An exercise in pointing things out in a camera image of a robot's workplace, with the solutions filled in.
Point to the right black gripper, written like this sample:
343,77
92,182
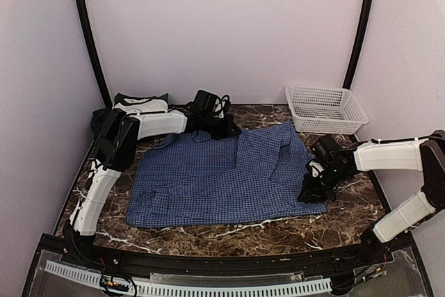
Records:
311,193

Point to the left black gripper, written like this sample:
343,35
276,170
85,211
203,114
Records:
228,131

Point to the blue checkered shirt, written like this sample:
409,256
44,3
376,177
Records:
192,179

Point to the white and green raglan shirt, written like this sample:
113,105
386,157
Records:
141,105

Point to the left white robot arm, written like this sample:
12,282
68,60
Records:
117,132

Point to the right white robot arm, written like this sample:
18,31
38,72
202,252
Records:
424,155

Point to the white plastic laundry basket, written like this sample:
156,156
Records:
324,110

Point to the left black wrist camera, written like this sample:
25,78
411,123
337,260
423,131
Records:
209,104

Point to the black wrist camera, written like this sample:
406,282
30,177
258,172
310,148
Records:
209,104
324,150

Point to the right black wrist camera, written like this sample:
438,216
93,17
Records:
324,150

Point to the black curved front rail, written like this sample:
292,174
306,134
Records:
324,262

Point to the white slotted cable duct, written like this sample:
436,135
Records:
189,285

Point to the right black frame post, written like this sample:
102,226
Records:
358,44

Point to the black frame post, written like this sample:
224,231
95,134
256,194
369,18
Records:
92,52
358,44

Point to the left black frame post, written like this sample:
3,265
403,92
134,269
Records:
92,52

